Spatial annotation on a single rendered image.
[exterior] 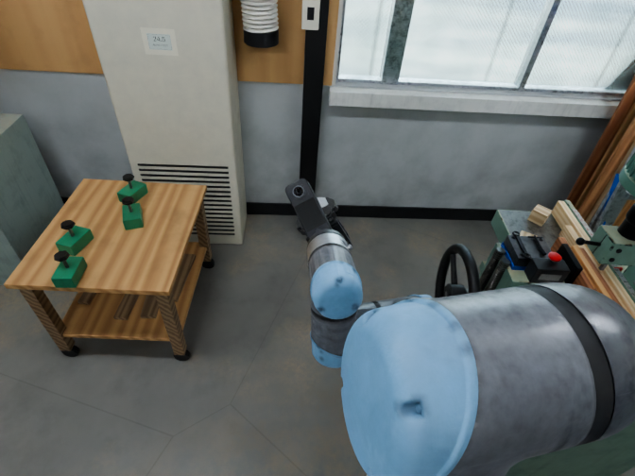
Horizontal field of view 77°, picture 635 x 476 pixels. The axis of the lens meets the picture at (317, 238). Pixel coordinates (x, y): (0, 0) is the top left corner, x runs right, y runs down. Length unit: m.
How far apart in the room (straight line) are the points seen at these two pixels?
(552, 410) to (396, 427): 0.10
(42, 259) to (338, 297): 1.40
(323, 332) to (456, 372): 0.41
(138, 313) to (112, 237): 0.37
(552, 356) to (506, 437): 0.06
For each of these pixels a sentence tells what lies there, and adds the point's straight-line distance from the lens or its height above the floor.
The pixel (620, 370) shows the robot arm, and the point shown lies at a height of 1.45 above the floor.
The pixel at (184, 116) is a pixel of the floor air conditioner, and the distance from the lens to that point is 1.99.
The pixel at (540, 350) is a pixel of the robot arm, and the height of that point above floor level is 1.46.
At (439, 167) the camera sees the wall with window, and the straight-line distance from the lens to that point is 2.55.
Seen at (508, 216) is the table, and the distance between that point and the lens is 1.40.
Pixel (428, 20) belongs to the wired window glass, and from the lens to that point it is 2.25.
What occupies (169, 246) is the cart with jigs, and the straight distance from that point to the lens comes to 1.69.
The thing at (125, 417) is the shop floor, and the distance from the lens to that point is 1.92.
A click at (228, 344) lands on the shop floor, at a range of 1.99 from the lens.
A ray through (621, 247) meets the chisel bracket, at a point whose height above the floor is 1.06.
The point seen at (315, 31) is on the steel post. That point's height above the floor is 1.13.
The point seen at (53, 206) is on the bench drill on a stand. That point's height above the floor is 0.21.
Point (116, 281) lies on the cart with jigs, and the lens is 1.62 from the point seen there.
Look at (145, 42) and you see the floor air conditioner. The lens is 1.90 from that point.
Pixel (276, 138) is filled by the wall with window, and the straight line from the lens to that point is 2.31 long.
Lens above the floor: 1.67
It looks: 43 degrees down
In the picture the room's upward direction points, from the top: 5 degrees clockwise
